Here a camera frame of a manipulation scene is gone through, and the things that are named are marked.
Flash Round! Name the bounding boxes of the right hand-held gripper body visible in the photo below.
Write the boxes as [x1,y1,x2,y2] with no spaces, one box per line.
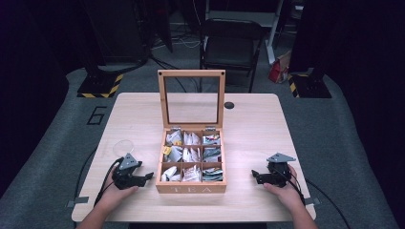
[266,152,297,189]

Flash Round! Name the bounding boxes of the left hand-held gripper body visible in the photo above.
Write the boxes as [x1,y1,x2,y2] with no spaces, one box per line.
[111,153,143,191]

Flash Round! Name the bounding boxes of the person's left hand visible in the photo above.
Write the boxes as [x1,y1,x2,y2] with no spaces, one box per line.
[95,174,139,212]

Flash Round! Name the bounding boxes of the person's right hand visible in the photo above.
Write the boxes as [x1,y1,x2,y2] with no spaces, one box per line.
[263,164,308,212]

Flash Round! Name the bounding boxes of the clear glass cup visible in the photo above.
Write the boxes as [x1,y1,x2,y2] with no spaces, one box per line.
[112,139,136,158]

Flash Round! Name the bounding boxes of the group of assorted tea bags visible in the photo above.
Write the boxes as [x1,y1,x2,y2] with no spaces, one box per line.
[160,130,224,183]

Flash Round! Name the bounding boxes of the wooden tea box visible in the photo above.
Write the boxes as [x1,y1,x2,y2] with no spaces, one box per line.
[155,69,227,195]

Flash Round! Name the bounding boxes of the stand base yellow black stripes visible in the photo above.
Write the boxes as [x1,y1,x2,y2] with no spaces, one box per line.
[76,65,125,99]
[287,70,332,99]

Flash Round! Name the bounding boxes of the red paper bag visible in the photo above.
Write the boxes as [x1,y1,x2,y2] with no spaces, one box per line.
[267,51,292,85]

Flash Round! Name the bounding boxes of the black folding chair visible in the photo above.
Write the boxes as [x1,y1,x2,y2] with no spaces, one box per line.
[199,17,266,94]

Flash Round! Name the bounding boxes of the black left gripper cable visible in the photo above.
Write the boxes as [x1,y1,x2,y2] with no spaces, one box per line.
[74,156,125,208]

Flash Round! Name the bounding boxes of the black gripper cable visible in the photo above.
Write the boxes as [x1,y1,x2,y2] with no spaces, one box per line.
[74,156,125,208]
[275,165,352,229]

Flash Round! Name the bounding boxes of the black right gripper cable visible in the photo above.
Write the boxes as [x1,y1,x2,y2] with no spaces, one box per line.
[275,165,352,229]

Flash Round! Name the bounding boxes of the bundle of floor cables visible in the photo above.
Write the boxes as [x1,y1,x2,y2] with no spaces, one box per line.
[151,22,204,51]

